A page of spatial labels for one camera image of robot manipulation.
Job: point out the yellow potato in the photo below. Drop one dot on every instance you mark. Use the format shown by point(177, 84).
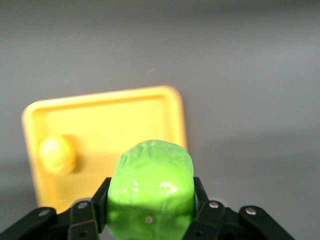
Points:
point(58, 154)

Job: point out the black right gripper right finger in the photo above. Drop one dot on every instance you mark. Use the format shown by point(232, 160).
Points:
point(220, 220)

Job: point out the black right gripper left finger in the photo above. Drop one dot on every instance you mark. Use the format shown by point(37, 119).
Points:
point(82, 217)

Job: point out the green ball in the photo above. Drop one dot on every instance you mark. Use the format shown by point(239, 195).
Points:
point(152, 190)

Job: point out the orange rectangular tray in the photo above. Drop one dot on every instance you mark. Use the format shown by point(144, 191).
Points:
point(105, 117)

